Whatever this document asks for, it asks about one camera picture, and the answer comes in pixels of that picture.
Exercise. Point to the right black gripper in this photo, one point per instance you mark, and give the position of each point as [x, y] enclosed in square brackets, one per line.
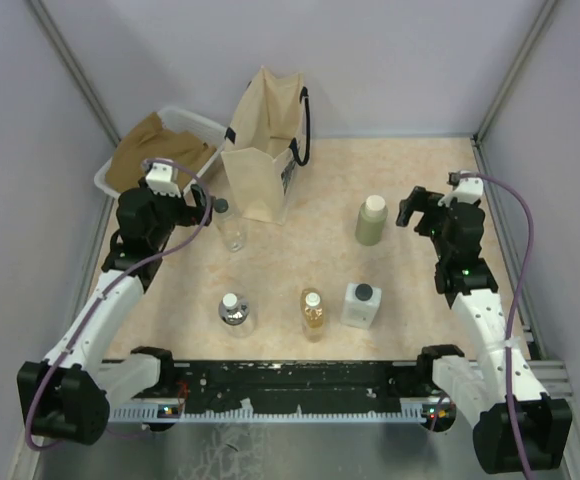
[420, 200]

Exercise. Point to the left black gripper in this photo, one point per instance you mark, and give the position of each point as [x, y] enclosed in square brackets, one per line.
[191, 216]

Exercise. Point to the green bottle beige cap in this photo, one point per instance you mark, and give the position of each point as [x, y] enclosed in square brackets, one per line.
[371, 220]

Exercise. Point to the clear bottle dark cap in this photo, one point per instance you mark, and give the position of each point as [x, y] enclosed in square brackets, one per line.
[228, 222]

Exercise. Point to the beige canvas tote bag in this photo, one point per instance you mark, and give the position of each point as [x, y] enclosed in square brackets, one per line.
[267, 141]

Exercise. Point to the white square bottle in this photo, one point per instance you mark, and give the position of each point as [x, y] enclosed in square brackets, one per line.
[361, 305]

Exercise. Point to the clear bottle white cap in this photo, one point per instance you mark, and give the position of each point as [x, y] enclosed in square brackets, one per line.
[237, 315]

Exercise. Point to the amber liquid bottle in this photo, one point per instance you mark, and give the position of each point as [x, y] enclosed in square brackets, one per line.
[313, 315]

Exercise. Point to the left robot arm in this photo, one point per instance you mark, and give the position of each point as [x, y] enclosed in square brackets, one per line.
[65, 396]

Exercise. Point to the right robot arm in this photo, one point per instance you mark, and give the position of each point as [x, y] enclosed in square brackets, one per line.
[516, 425]

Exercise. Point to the white plastic basket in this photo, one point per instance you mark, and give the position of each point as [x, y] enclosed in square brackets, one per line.
[177, 120]

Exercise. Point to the brown cloth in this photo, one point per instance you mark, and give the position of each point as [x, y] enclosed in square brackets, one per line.
[151, 139]

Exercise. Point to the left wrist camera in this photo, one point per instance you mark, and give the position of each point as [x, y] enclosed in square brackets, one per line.
[161, 177]

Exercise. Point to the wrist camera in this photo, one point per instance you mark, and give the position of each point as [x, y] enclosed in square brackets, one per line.
[161, 177]
[466, 188]

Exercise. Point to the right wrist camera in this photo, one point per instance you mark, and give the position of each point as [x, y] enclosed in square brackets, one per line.
[466, 188]

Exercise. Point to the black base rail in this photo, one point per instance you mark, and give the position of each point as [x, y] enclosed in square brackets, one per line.
[284, 387]

